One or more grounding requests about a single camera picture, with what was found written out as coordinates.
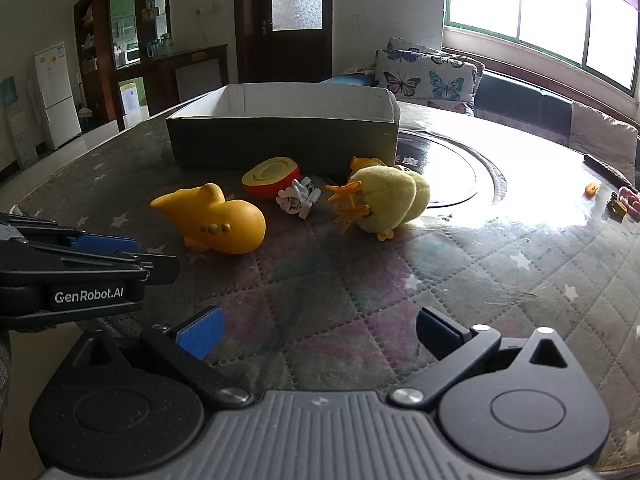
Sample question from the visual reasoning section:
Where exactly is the yellow rubber duck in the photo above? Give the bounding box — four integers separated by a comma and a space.
350, 156, 388, 173

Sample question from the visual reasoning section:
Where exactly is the dark teal sofa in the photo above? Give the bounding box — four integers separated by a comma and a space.
320, 69, 640, 181

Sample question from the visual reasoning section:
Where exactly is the grey sofa cushion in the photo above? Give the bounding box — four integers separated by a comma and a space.
567, 101, 640, 171

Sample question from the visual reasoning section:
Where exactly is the pink toy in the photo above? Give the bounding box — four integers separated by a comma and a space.
618, 186, 640, 217

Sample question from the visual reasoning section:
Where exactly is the white refrigerator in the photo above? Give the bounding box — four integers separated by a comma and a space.
33, 41, 84, 150

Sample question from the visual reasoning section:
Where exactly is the small butterfly print pillow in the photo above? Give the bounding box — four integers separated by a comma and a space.
387, 36, 486, 68

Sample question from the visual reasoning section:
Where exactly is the yellow and black toy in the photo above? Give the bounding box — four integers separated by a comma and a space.
607, 192, 629, 221

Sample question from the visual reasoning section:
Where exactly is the yellow plush chick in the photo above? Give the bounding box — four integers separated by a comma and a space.
326, 165, 431, 241

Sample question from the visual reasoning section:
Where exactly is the dark wooden door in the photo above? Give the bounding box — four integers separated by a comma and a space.
234, 0, 334, 84

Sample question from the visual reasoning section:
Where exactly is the dark wooden display cabinet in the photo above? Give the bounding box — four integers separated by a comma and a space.
73, 0, 229, 122

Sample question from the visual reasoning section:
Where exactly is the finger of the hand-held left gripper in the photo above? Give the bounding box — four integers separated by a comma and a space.
0, 212, 141, 263
27, 246, 180, 286

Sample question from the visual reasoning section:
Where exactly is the glass turntable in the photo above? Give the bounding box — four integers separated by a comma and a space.
394, 127, 497, 209

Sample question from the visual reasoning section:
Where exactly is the quilted star table cover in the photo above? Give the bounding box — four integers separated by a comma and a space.
0, 97, 640, 472

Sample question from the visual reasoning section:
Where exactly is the grey cardboard box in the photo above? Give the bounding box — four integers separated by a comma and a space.
165, 84, 401, 170

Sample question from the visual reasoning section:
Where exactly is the red half apple toy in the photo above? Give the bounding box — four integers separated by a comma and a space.
242, 157, 301, 200

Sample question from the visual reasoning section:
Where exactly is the green framed window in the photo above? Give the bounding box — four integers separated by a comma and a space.
444, 0, 640, 102

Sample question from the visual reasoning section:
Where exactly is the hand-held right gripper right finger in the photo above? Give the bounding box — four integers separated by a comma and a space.
387, 306, 583, 408

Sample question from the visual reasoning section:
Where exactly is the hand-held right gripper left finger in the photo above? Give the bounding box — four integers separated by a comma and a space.
65, 305, 256, 407

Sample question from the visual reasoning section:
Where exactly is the white panel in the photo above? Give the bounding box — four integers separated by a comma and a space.
175, 57, 224, 102

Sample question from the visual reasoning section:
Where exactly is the large butterfly print pillow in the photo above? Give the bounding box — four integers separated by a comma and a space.
374, 49, 480, 116

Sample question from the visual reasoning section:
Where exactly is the orange submarine toy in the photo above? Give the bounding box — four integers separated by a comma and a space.
150, 183, 267, 255

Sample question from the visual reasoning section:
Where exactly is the white astronaut toy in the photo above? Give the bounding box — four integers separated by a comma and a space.
276, 176, 322, 220

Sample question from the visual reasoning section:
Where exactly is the long black object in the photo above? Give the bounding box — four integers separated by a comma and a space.
584, 154, 639, 192

